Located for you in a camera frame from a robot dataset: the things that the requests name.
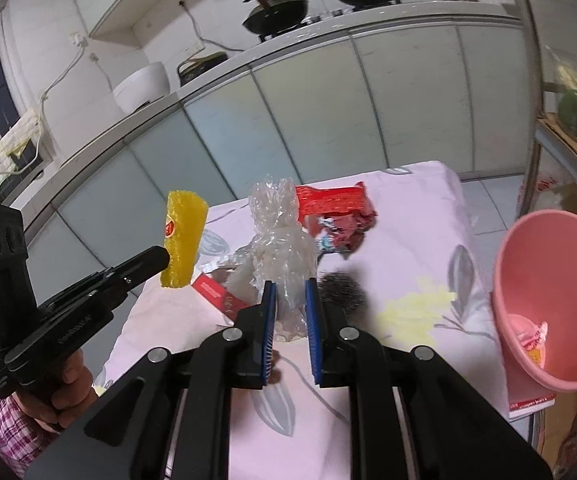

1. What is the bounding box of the crumpled red foil wrapper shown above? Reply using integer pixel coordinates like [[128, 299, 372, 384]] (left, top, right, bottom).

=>
[[316, 211, 378, 255]]

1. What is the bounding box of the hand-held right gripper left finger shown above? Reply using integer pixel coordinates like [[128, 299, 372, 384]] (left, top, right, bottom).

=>
[[26, 280, 276, 480]]

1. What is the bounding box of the red flat packet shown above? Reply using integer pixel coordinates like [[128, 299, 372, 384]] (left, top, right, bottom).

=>
[[191, 271, 250, 322]]

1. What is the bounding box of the clear plastic bag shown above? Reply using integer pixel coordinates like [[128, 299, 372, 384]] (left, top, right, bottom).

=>
[[236, 175, 319, 343]]

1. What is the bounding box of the white rice cooker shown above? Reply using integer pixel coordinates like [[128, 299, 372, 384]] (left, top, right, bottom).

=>
[[112, 62, 170, 114]]

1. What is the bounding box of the kitchen cabinet with glass doors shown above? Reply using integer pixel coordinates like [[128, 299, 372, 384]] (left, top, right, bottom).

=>
[[0, 0, 527, 311]]

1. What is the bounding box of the dark steel wool scourer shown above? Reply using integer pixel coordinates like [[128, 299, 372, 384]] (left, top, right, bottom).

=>
[[317, 270, 370, 315]]

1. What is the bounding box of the pink wrapper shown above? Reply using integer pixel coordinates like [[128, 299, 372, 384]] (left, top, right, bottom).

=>
[[509, 314, 550, 363]]

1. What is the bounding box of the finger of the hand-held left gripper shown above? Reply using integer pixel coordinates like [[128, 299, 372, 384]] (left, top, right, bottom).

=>
[[97, 246, 170, 289]]

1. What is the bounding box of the white dish rack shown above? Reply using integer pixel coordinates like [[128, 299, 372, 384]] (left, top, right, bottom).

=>
[[0, 109, 40, 206]]

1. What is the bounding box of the white wall shelf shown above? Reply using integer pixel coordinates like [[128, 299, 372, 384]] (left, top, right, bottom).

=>
[[90, 0, 254, 41]]

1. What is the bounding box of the person's left hand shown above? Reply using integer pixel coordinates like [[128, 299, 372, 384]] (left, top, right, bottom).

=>
[[17, 347, 100, 432]]

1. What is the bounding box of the black wok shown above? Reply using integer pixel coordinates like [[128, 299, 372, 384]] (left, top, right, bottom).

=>
[[241, 0, 310, 37]]

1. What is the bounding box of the metal rack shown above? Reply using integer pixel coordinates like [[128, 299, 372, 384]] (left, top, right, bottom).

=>
[[501, 0, 577, 261]]

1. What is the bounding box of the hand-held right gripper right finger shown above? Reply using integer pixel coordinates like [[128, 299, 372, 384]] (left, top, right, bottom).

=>
[[305, 277, 553, 480]]

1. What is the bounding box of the cardboard sheet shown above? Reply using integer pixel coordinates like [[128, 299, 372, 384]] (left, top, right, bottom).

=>
[[536, 116, 577, 196]]

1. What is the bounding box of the red snack wrapper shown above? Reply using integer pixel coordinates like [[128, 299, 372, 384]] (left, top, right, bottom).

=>
[[295, 183, 370, 225]]

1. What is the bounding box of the white box with red print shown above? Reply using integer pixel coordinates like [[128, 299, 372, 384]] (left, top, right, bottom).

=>
[[507, 389, 557, 421]]

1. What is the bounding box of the pink floral cloth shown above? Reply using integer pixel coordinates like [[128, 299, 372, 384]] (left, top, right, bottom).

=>
[[91, 160, 512, 480]]

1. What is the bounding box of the white power cable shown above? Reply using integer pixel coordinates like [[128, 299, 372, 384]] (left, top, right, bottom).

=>
[[33, 45, 100, 136]]

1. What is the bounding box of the yellow snack wrapper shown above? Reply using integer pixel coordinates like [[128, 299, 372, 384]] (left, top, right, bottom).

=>
[[160, 190, 208, 289]]

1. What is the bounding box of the pink plastic bin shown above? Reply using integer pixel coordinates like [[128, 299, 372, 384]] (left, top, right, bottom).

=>
[[491, 210, 577, 393]]

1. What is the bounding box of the black power cable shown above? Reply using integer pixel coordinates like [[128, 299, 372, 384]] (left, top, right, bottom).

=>
[[180, 1, 246, 55]]

